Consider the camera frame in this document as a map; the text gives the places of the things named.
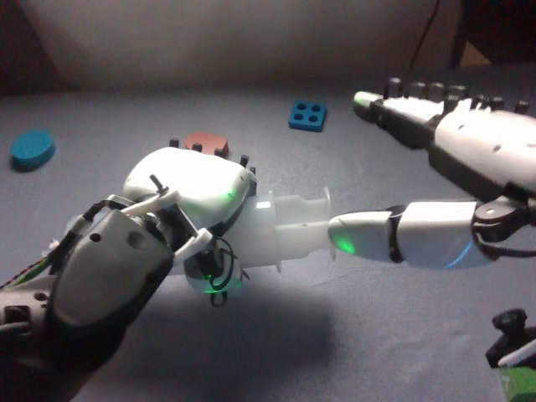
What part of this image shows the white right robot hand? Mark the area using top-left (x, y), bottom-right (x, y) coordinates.
top-left (327, 77), bottom-right (536, 269)

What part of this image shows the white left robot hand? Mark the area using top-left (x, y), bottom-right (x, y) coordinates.
top-left (122, 138), bottom-right (260, 295)

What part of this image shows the translucent white plastic cylinder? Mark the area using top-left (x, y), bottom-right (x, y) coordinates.
top-left (240, 186), bottom-right (337, 274)

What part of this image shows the red heart block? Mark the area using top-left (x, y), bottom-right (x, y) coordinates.
top-left (183, 132), bottom-right (230, 158)

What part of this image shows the brown cardboard piece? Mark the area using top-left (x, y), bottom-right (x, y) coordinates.
top-left (460, 41), bottom-right (492, 68)

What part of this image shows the blue four-hole square block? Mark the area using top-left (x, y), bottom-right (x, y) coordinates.
top-left (287, 100), bottom-right (328, 133)

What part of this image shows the blue round block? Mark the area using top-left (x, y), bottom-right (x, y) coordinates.
top-left (11, 131), bottom-right (57, 173)

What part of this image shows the grey table cloth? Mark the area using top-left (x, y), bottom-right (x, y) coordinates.
top-left (0, 62), bottom-right (536, 402)

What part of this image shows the green cube block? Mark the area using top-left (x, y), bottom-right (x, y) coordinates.
top-left (497, 362), bottom-right (536, 402)

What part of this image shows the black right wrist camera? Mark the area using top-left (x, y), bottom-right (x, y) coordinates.
top-left (485, 308), bottom-right (531, 369)

